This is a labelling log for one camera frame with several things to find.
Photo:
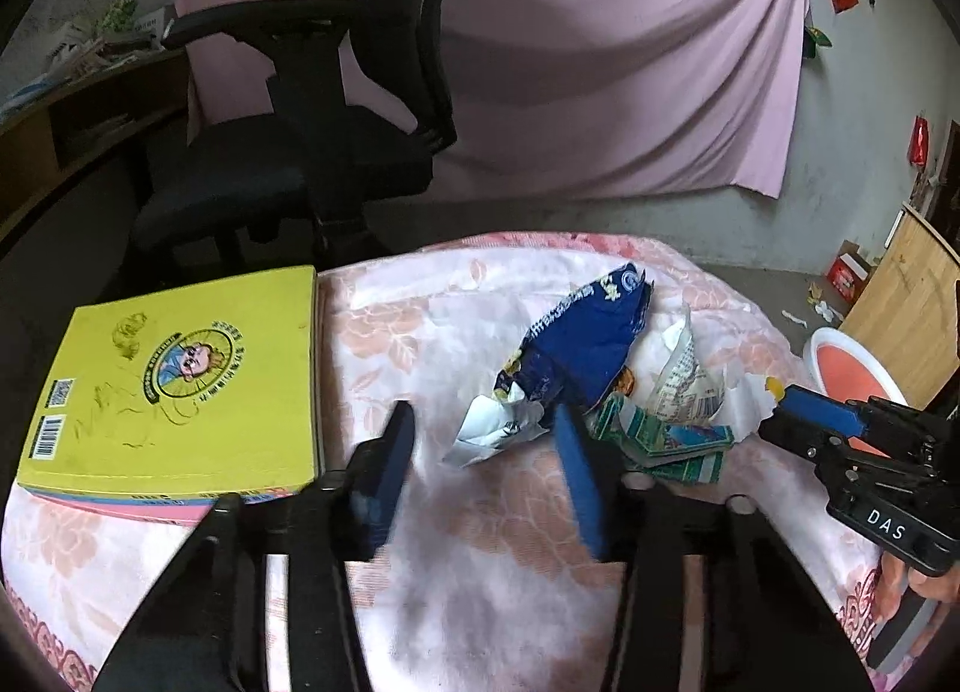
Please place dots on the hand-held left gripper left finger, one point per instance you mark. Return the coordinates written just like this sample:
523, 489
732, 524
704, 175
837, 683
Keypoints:
390, 467

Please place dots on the pile of papers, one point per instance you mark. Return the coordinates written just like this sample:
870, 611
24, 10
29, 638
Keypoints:
75, 47

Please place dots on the white printed wrapper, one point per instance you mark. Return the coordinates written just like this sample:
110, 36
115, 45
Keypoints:
690, 385

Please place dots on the cardboard box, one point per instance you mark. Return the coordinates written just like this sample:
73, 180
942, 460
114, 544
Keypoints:
851, 272

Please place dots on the green cap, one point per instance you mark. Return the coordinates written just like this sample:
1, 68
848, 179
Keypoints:
816, 40

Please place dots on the pink book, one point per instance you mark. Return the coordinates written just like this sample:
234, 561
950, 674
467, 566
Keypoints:
135, 510

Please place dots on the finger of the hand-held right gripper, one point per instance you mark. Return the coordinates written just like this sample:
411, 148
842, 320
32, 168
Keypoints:
795, 437
817, 411

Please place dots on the orange basin with white rim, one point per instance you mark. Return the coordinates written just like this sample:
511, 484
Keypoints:
844, 370

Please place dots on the floral printed tablecloth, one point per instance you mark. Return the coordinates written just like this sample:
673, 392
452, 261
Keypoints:
465, 587

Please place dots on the yellow book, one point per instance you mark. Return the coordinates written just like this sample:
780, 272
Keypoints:
180, 377

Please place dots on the pink hanging cloth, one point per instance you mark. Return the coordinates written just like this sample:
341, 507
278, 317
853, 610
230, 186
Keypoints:
600, 62

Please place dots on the wooden board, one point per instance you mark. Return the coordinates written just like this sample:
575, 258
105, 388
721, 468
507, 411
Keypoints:
915, 287

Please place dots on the blue snack wrapper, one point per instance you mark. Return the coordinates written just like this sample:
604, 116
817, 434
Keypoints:
585, 332

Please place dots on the green patterned bag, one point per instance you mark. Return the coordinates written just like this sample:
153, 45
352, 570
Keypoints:
120, 8

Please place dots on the wooden shelf desk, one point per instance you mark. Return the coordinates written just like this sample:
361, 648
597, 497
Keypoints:
82, 130

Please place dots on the red hanging ornament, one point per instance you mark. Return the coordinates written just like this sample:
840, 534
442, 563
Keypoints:
919, 137

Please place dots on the green wrapper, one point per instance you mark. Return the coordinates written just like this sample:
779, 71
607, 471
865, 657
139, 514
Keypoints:
675, 448

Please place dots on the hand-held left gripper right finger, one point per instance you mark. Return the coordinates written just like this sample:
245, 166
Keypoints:
579, 474

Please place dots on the white paper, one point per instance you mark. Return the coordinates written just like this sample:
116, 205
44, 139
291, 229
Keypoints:
491, 430

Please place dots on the thin blue book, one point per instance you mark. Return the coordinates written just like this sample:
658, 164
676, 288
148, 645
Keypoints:
165, 495

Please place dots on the black office chair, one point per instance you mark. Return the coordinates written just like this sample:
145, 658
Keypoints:
300, 137

